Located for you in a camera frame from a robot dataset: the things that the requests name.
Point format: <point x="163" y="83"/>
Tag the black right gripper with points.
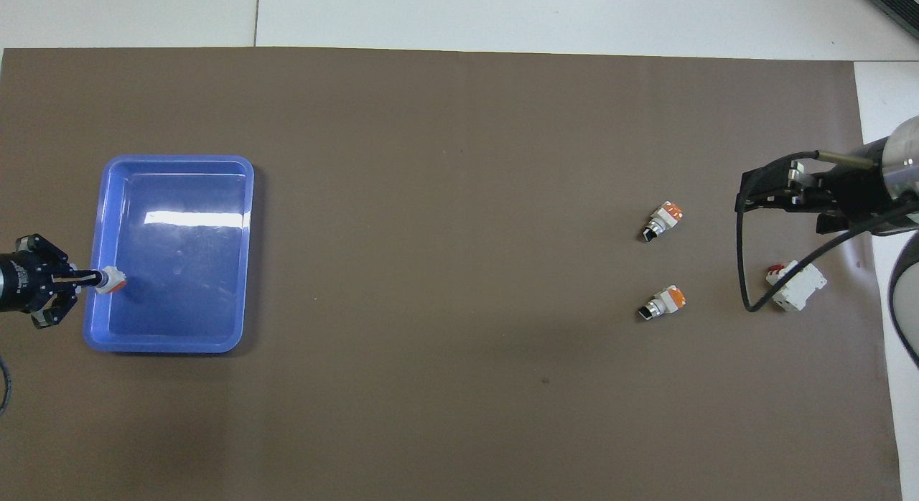
<point x="858" y="196"/>

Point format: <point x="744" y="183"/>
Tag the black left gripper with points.
<point x="16" y="282"/>

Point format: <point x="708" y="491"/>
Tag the orange white selector switch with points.
<point x="664" y="219"/>
<point x="664" y="302"/>
<point x="111" y="280"/>

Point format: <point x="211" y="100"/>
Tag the white circuit breaker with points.
<point x="800" y="289"/>

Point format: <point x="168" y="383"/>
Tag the blue plastic tray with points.
<point x="179" y="271"/>

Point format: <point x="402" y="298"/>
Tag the dark ribbed device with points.
<point x="897" y="6"/>

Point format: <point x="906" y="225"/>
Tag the brown table mat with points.
<point x="431" y="271"/>

